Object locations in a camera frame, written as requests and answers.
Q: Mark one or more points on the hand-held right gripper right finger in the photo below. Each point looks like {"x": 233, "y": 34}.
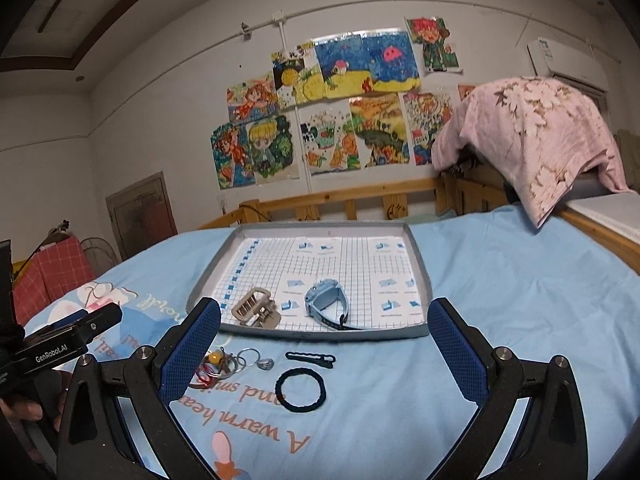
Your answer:
{"x": 455, "y": 355}

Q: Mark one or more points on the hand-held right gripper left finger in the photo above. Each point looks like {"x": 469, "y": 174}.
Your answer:
{"x": 192, "y": 350}

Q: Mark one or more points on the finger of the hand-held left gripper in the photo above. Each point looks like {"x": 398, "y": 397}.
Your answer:
{"x": 102, "y": 321}

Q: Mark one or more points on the grey tray with grid paper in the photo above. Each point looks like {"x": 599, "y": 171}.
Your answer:
{"x": 350, "y": 334}

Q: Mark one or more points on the black hair clip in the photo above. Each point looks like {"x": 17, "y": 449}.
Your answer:
{"x": 310, "y": 358}

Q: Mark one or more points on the person's left hand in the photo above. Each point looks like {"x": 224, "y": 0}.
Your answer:
{"x": 20, "y": 409}

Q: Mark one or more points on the printed light blue bedsheet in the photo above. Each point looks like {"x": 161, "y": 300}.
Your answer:
{"x": 500, "y": 310}

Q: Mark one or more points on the round fan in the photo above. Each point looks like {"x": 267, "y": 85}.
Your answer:
{"x": 100, "y": 255}

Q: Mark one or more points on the red checked cloth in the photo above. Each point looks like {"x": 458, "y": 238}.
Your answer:
{"x": 50, "y": 275}

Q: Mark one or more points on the small brown door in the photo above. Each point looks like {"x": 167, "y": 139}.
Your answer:
{"x": 142, "y": 215}

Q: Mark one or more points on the light blue smartwatch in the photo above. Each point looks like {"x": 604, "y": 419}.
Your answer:
{"x": 320, "y": 297}

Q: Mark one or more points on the two cartoon figures drawing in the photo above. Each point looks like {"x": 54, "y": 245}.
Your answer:
{"x": 255, "y": 152}

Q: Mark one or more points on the white mattress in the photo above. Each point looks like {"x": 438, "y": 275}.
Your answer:
{"x": 610, "y": 212}

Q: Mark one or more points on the pink floral blanket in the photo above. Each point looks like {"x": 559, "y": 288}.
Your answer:
{"x": 525, "y": 135}

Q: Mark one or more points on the colourful crowded drawing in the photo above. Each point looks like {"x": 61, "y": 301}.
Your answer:
{"x": 425, "y": 125}

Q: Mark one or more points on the orange landscape drawing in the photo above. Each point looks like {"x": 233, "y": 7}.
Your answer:
{"x": 380, "y": 130}

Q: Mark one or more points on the orange fish drawing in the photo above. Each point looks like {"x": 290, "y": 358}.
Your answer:
{"x": 327, "y": 140}

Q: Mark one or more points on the orange-haired girl drawing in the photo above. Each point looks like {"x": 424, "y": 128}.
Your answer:
{"x": 252, "y": 97}

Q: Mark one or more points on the small orange drawing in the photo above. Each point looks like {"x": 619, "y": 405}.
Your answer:
{"x": 465, "y": 92}

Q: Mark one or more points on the black and yellow drawing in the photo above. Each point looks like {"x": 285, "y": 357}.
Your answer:
{"x": 295, "y": 80}

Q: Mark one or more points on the blue sea painting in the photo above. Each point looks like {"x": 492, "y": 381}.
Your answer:
{"x": 367, "y": 62}

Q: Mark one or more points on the white air conditioner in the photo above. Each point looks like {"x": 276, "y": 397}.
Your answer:
{"x": 565, "y": 62}

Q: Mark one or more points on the red-haired figure drawing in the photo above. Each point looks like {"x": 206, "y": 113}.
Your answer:
{"x": 432, "y": 42}

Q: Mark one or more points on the wooden bed rail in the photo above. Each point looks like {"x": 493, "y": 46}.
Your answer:
{"x": 350, "y": 195}

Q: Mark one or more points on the white wall pipe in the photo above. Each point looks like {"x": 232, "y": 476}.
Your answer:
{"x": 285, "y": 35}

